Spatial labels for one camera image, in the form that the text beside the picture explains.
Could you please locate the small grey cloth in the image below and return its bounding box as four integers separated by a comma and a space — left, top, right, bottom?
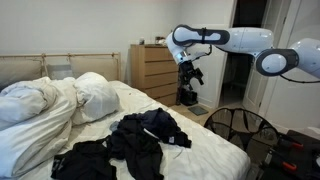
109, 120, 120, 133

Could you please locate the grey cushion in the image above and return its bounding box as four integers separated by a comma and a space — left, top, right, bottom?
46, 64, 74, 81

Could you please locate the white panel door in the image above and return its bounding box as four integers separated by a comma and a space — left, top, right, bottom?
242, 0, 291, 114

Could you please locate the white pillow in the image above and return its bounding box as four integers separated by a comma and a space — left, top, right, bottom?
71, 72, 121, 127

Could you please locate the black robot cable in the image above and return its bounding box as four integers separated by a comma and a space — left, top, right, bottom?
195, 44, 214, 62
279, 73, 320, 85

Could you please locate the grey flat floor scale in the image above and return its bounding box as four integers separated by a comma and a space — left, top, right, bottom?
187, 105, 210, 117

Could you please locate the black mesh laundry basket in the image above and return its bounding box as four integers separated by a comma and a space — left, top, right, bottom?
203, 107, 284, 158

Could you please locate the black garment with print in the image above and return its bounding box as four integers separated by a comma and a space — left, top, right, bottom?
50, 139, 118, 180

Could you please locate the white sheeted mattress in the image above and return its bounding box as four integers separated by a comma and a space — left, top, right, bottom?
19, 80, 252, 180

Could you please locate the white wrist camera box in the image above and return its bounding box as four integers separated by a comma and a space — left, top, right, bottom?
176, 49, 202, 64

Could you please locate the black clothes pile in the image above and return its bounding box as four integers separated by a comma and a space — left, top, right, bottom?
108, 113, 164, 180

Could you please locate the black box on floor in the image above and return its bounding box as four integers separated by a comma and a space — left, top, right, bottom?
179, 89, 199, 107

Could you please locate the wooden chest of drawers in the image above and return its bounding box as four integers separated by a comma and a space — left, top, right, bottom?
129, 44, 182, 108

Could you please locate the orange handled black clamp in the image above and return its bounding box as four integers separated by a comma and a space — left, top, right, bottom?
265, 149, 298, 173
279, 133, 305, 150

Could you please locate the white crumpled duvet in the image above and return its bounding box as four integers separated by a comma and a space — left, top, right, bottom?
0, 77, 78, 179

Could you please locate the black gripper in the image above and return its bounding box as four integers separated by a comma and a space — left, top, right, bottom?
178, 59, 205, 93

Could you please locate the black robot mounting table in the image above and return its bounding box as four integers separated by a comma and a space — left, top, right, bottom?
259, 129, 320, 180

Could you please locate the navy tank top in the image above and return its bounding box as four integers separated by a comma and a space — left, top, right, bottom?
134, 108, 193, 149

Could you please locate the wooden bed frame with headboard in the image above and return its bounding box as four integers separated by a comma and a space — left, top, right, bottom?
0, 52, 123, 91

